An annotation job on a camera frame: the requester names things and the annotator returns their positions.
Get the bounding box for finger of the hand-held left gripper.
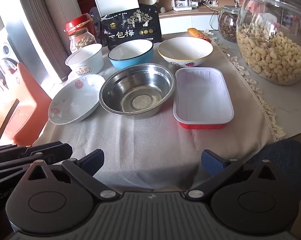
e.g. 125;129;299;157
0;141;69;159
0;148;73;173

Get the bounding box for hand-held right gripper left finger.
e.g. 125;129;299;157
23;149;118;202

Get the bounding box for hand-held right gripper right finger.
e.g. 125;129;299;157
184;149;278;202

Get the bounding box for white floral plate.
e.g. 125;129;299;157
48;74;106;125

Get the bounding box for stainless steel bowl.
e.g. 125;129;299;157
99;64;176;117

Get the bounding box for white metal bowl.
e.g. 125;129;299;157
65;43;104;77

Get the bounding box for blue plate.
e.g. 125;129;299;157
158;37;213;67

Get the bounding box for blue bowl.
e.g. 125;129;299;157
108;39;154;69

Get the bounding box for orange chair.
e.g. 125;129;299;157
3;62;53;147

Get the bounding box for white fringed tablecloth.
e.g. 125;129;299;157
33;29;287;190

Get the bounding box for blue fabric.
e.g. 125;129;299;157
248;139;301;190

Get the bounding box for white washing machine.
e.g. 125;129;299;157
0;27;21;103

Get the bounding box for plastic jar with red lid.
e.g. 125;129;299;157
65;21;97;54

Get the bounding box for grey radiator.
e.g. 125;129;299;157
14;0;73;82

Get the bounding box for large glass jar of peanuts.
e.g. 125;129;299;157
236;0;301;85

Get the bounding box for orange packet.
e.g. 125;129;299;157
187;28;211;42

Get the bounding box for small glass jar dark contents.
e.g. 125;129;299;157
218;0;243;43

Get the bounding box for black snack bag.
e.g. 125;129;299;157
100;8;162;50

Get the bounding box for white router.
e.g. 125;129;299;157
173;0;193;12

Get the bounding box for black cable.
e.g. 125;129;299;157
210;5;222;29

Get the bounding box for wooden wall shelf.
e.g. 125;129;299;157
138;0;251;18

